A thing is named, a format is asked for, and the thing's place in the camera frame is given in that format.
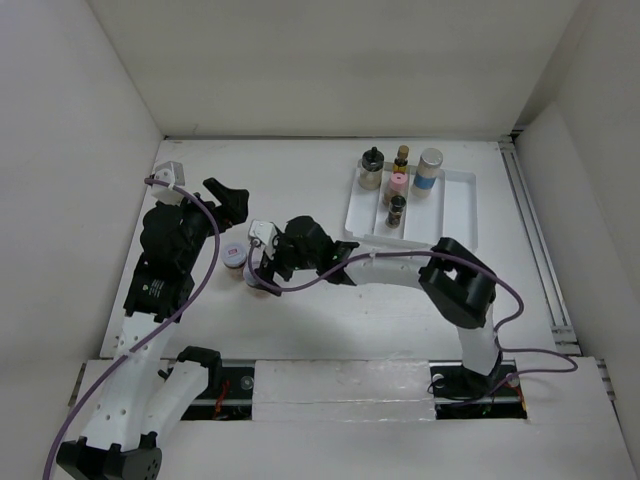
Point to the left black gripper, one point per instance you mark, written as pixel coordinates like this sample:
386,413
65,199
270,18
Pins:
232,201

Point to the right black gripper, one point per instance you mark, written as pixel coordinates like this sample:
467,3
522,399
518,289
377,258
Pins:
268,265

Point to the red label lid jar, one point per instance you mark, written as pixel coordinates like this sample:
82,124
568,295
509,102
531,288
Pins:
254,287
234,257

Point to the black lid pepper jar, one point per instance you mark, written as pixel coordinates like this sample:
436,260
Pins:
396,208

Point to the black knob lid jar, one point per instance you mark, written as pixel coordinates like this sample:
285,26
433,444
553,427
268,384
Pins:
371,169

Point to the pink lid spice jar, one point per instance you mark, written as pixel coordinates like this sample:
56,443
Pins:
396,186

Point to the yellow label small bottle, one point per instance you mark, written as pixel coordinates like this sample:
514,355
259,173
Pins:
400,164

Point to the silver lid blue label jar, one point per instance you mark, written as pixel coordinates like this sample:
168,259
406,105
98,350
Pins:
426,172

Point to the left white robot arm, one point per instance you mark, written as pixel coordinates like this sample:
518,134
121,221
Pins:
116,429

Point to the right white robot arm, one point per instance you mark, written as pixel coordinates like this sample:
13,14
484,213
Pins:
457,283

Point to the white compartment tray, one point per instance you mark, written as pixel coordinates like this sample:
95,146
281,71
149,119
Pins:
449,211

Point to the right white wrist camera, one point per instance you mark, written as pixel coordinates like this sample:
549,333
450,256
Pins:
261,234

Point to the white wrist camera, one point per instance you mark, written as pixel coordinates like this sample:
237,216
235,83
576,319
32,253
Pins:
171,173
261,234

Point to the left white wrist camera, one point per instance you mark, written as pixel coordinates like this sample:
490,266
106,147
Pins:
171,173

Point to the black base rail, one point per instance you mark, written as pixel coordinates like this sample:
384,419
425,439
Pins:
351,391

